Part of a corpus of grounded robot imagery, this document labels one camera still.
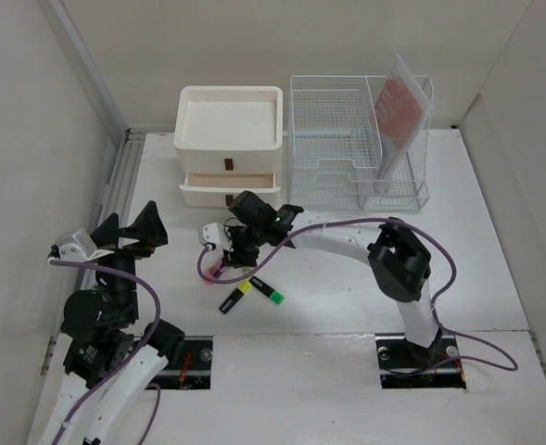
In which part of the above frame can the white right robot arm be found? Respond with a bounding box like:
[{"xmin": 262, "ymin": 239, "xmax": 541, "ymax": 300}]
[{"xmin": 217, "ymin": 191, "xmax": 439, "ymax": 365}]

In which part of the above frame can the yellow cap black highlighter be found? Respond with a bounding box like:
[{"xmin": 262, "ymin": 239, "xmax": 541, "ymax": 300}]
[{"xmin": 219, "ymin": 280, "xmax": 252, "ymax": 314}]

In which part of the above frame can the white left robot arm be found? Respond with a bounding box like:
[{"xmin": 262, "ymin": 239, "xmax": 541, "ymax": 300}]
[{"xmin": 40, "ymin": 201, "xmax": 191, "ymax": 444}]

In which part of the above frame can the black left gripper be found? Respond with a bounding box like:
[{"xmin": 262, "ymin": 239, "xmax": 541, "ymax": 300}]
[{"xmin": 91, "ymin": 199, "xmax": 167, "ymax": 321}]

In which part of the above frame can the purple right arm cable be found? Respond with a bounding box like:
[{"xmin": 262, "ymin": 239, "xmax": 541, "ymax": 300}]
[{"xmin": 197, "ymin": 217, "xmax": 519, "ymax": 375}]

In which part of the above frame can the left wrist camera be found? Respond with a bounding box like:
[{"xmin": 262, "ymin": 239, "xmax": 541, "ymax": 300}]
[{"xmin": 47, "ymin": 228, "xmax": 114, "ymax": 263}]

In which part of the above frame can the white three-drawer storage box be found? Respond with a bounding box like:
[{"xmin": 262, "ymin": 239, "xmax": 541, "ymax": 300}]
[{"xmin": 173, "ymin": 86, "xmax": 283, "ymax": 208}]

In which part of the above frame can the green cap black highlighter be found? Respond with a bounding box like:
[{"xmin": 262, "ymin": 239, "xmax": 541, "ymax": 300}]
[{"xmin": 248, "ymin": 275, "xmax": 285, "ymax": 305}]

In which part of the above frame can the white wire mesh organizer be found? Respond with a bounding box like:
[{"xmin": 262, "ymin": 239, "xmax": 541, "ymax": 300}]
[{"xmin": 286, "ymin": 75, "xmax": 429, "ymax": 212}]

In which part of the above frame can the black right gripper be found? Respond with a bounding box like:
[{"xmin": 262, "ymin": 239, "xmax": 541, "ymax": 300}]
[{"xmin": 222, "ymin": 223, "xmax": 266, "ymax": 269}]

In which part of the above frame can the red booklet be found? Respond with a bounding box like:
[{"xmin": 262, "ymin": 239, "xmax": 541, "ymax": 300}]
[{"xmin": 375, "ymin": 54, "xmax": 432, "ymax": 182}]

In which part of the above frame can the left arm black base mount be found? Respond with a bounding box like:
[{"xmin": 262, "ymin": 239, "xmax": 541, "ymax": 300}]
[{"xmin": 152, "ymin": 337, "xmax": 213, "ymax": 390}]

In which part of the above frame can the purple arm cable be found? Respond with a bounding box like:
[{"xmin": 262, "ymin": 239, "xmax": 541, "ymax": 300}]
[
  {"xmin": 49, "ymin": 259, "xmax": 163, "ymax": 445},
  {"xmin": 197, "ymin": 217, "xmax": 519, "ymax": 375}
]

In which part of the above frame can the aluminium frame rail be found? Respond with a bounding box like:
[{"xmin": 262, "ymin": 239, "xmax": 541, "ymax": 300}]
[{"xmin": 44, "ymin": 0, "xmax": 145, "ymax": 335}]

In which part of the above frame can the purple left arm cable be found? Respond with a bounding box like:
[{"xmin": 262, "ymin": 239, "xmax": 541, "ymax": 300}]
[{"xmin": 49, "ymin": 259, "xmax": 163, "ymax": 445}]

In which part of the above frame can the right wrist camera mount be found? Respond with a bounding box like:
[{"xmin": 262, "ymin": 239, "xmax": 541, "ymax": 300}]
[{"xmin": 198, "ymin": 222, "xmax": 234, "ymax": 251}]

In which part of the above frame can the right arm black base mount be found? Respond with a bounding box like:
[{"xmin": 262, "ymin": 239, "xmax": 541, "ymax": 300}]
[{"xmin": 375, "ymin": 336, "xmax": 466, "ymax": 389}]

